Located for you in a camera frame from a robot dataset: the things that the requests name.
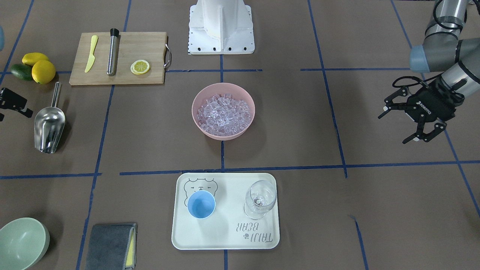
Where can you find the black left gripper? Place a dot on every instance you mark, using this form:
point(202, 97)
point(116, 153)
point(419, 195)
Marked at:
point(431, 102)

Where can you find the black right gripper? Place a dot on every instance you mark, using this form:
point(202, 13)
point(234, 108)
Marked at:
point(12, 101)

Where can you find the steel ice scoop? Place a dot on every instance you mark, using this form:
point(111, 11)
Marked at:
point(49, 124)

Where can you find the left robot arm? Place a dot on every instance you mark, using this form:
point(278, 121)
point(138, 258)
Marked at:
point(455, 60)

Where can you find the pink ice bowl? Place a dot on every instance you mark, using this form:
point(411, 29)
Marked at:
point(223, 88)

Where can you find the pile of ice cubes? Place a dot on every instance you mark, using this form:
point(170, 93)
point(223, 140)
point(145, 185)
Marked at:
point(223, 116)

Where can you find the light blue plastic cup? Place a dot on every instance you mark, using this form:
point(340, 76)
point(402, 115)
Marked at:
point(201, 204)

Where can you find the green lime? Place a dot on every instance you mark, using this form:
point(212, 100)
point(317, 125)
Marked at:
point(22, 71)

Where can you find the yellow lemon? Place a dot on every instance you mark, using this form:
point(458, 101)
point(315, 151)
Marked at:
point(43, 72)
point(30, 59)

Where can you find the steel muddler rod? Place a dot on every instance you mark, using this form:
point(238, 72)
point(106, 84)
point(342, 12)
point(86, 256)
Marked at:
point(113, 52)

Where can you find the yellow plastic knife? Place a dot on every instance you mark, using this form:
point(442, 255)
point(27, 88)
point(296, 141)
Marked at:
point(91, 57)

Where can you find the green ceramic bowl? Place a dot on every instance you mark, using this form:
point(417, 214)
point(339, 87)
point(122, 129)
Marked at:
point(23, 242)

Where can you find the wooden cutting board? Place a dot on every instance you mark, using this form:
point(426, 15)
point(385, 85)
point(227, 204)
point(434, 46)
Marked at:
point(149, 46)

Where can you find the lemon slice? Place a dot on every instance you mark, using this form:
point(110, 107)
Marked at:
point(140, 67)

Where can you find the clear wine glass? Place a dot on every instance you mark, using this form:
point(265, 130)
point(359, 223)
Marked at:
point(260, 198)

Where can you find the cream bear tray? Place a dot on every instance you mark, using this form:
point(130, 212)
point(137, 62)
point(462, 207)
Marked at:
point(227, 227)

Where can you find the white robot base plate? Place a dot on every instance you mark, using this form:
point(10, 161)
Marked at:
point(220, 27)

